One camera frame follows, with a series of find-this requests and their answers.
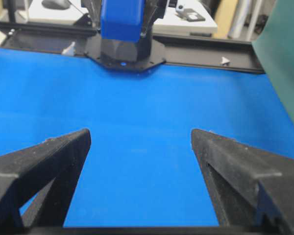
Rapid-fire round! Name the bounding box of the black aluminium frame rail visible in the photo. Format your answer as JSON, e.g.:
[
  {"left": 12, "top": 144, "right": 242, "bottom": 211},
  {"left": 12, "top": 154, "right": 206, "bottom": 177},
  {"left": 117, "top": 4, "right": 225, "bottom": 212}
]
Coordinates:
[{"left": 0, "top": 22, "right": 264, "bottom": 74}]

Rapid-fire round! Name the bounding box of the black computer mouse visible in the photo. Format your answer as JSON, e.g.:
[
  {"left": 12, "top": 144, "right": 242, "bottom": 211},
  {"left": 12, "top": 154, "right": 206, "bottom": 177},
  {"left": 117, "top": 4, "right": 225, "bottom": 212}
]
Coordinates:
[{"left": 42, "top": 0, "right": 71, "bottom": 10}]

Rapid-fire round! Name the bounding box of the green backdrop sheet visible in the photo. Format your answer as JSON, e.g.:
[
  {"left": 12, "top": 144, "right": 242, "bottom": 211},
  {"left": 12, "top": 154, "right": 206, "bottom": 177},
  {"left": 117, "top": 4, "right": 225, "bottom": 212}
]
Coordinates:
[{"left": 252, "top": 0, "right": 294, "bottom": 112}]

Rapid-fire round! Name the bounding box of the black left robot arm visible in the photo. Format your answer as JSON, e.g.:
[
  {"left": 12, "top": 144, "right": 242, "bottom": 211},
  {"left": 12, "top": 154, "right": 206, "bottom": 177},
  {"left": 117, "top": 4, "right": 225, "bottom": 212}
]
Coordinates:
[{"left": 81, "top": 0, "right": 169, "bottom": 63}]

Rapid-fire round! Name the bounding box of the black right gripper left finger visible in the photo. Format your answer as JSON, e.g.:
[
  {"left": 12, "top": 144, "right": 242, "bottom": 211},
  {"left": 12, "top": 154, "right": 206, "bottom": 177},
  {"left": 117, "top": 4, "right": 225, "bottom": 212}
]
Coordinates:
[{"left": 0, "top": 129, "right": 91, "bottom": 230}]

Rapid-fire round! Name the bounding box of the white desk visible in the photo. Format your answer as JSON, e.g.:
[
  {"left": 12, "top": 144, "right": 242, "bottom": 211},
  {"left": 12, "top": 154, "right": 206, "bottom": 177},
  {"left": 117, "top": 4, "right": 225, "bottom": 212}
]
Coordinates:
[{"left": 27, "top": 0, "right": 218, "bottom": 35}]

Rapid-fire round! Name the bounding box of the small white triangular piece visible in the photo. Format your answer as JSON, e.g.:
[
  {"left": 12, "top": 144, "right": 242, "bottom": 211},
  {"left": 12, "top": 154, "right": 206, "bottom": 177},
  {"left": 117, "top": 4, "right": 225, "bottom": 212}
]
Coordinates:
[{"left": 220, "top": 56, "right": 230, "bottom": 66}]

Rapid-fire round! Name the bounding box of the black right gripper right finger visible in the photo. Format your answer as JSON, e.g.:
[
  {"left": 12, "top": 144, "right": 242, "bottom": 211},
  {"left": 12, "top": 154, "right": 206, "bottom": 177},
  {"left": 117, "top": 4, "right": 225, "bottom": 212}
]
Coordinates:
[{"left": 191, "top": 129, "right": 294, "bottom": 233}]

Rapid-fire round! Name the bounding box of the black device on desk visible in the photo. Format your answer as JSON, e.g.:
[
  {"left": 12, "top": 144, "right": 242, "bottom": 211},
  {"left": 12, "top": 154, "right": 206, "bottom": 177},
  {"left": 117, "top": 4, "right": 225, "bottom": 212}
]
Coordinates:
[{"left": 176, "top": 8, "right": 206, "bottom": 22}]

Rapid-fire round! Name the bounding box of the blue table mat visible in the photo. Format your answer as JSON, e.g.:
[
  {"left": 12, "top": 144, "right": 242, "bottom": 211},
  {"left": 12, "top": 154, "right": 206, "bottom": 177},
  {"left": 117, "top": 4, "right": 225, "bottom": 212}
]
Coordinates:
[{"left": 0, "top": 48, "right": 294, "bottom": 227}]

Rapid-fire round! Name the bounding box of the blue block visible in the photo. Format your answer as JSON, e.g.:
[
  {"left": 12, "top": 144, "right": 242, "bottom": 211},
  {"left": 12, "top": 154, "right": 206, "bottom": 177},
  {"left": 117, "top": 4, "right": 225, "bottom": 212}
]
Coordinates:
[{"left": 100, "top": 0, "right": 145, "bottom": 43}]

